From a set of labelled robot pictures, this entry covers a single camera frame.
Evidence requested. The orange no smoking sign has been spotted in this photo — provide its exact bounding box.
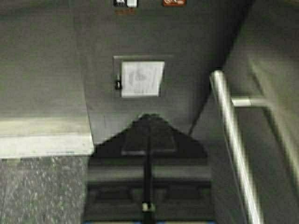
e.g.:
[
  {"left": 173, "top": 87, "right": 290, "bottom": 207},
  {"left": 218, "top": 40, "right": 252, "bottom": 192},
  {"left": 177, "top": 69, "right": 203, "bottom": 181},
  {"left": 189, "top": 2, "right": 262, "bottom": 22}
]
[{"left": 162, "top": 0, "right": 187, "bottom": 7}]

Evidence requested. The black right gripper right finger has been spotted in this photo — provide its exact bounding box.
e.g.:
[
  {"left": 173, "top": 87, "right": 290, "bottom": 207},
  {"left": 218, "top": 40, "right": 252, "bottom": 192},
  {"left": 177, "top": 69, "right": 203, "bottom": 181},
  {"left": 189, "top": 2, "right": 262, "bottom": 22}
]
[{"left": 149, "top": 114, "right": 214, "bottom": 222}]

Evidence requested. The framed white certificate window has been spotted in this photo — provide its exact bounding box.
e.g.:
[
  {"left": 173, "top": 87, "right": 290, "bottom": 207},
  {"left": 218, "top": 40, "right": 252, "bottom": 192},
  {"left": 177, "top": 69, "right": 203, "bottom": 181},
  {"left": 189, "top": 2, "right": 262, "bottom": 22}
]
[{"left": 113, "top": 54, "right": 174, "bottom": 98}]

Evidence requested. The side elevator handrail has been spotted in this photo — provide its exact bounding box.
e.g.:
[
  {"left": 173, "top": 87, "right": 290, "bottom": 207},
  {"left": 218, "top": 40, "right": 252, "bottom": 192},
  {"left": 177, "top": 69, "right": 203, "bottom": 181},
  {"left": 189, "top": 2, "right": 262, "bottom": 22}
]
[{"left": 209, "top": 70, "right": 269, "bottom": 224}]

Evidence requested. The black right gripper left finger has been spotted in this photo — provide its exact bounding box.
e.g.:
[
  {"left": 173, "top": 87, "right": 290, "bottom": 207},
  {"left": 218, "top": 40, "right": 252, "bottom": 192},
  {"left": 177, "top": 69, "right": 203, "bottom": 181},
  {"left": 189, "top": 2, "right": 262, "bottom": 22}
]
[{"left": 84, "top": 114, "right": 150, "bottom": 222}]

